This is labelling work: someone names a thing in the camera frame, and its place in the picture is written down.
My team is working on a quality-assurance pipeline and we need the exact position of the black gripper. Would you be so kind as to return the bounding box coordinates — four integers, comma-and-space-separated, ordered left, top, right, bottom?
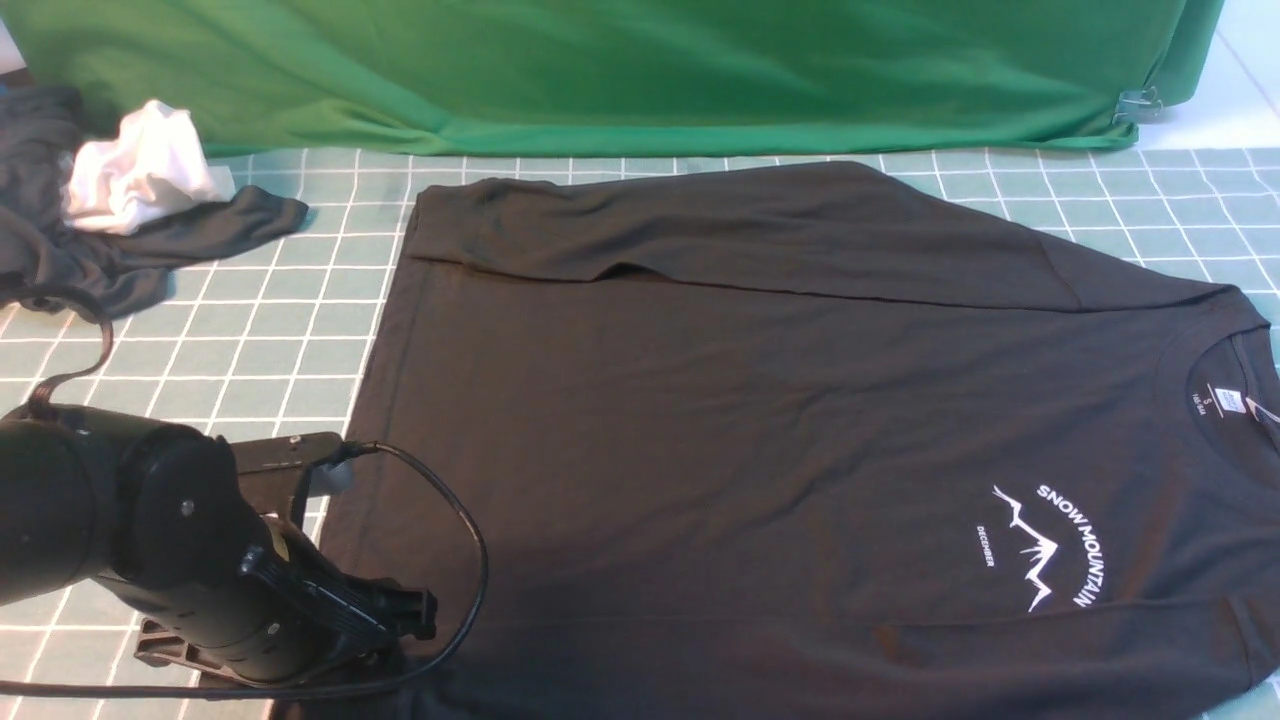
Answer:
120, 518, 438, 685

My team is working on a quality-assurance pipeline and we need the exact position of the gray long-sleeved shirt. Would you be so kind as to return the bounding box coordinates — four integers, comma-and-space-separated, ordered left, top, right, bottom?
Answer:
271, 161, 1277, 719

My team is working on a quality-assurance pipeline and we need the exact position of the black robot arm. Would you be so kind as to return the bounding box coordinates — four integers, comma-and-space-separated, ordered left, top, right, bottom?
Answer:
1, 406, 436, 688

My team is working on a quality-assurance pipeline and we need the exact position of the checkered green tablecloth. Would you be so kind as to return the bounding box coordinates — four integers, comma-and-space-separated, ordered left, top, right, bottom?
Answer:
1, 147, 1279, 685

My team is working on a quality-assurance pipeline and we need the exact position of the crumpled dark gray garment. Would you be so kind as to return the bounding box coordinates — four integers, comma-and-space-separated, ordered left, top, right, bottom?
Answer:
1, 86, 308, 319

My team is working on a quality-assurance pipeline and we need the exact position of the crumpled white garment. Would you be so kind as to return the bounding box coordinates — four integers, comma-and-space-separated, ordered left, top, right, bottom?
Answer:
64, 99, 236, 234

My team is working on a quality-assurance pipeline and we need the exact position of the green backdrop cloth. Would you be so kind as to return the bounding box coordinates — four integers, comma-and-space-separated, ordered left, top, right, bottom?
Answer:
3, 1, 1222, 158

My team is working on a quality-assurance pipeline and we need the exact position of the metal binder clip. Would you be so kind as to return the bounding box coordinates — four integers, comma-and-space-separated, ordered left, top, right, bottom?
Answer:
1112, 86, 1165, 126

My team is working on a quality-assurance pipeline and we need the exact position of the black cable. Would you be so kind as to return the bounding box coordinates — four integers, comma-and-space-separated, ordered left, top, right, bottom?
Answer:
0, 288, 490, 701

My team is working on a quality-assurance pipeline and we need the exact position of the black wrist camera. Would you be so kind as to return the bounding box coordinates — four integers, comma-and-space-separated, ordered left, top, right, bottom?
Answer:
230, 430, 355, 527

